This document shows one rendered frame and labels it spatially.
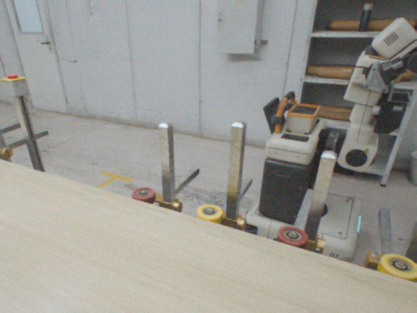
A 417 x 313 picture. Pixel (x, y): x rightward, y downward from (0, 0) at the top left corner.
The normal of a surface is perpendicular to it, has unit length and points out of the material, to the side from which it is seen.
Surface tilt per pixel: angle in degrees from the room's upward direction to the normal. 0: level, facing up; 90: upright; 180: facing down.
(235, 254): 0
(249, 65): 90
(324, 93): 90
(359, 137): 90
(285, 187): 90
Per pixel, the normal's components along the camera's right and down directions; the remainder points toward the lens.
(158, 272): -0.03, -0.86
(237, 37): -0.48, 0.45
